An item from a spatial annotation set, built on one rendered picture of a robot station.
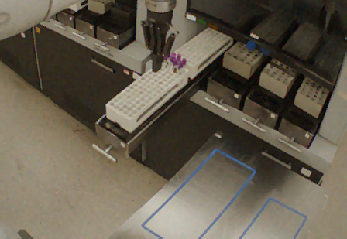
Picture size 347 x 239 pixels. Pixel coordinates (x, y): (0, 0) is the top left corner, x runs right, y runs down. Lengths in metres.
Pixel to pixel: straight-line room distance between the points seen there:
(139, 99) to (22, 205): 1.10
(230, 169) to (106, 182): 1.07
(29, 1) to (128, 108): 0.67
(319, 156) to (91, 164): 1.29
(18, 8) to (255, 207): 0.80
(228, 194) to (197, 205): 0.09
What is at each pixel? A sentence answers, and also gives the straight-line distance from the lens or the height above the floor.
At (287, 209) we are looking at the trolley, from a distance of 1.09.
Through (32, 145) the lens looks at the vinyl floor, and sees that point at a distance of 2.33.
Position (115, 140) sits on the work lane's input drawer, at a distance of 1.22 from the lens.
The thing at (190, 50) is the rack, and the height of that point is 0.86.
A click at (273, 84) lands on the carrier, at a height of 0.86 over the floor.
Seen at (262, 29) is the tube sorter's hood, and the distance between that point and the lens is 1.29.
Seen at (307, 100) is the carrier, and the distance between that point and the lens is 1.35.
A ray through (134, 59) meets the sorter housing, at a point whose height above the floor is 0.73.
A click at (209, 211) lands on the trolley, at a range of 1.04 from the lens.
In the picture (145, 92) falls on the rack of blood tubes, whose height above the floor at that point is 0.86.
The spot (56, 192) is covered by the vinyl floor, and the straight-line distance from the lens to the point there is 2.09.
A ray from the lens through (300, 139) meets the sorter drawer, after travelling 1.36.
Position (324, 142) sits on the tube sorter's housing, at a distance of 1.43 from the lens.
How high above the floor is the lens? 1.70
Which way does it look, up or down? 44 degrees down
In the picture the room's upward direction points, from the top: 4 degrees clockwise
